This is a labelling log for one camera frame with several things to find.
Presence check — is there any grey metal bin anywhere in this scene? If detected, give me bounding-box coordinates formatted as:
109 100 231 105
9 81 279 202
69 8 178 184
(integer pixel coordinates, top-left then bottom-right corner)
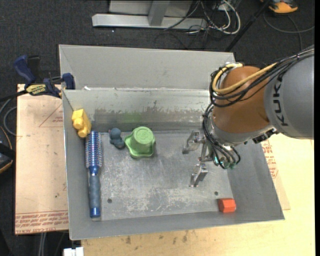
58 44 286 241

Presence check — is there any orange block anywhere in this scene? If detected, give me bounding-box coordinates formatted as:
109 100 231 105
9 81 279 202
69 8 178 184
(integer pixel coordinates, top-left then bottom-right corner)
216 198 237 214

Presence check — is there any blue round hair brush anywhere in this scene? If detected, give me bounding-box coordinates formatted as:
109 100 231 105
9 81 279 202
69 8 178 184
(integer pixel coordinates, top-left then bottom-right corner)
84 130 104 219

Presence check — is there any blue-grey toy figure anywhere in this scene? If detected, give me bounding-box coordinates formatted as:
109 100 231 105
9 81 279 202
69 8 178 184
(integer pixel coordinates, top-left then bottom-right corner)
108 127 126 150

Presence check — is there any yellow toy block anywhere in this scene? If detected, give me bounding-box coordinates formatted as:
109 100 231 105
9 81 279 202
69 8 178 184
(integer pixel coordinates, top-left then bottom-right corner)
71 108 92 139

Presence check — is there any green plastic cup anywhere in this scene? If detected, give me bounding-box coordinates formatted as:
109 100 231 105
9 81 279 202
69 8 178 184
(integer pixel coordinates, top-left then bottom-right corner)
124 126 156 159

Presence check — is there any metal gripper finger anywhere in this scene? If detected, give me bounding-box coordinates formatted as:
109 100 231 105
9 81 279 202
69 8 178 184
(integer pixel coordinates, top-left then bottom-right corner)
182 129 206 155
188 162 209 188

